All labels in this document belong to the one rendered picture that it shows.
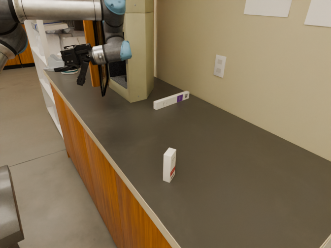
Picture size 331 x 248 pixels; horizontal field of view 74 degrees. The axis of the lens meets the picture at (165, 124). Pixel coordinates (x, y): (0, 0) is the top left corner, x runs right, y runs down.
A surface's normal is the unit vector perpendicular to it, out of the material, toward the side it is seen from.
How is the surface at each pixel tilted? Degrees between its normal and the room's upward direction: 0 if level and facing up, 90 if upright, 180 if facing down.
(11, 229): 0
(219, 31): 90
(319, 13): 90
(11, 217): 0
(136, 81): 90
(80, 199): 0
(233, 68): 90
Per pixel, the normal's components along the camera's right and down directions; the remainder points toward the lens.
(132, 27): 0.58, 0.41
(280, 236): 0.03, -0.87
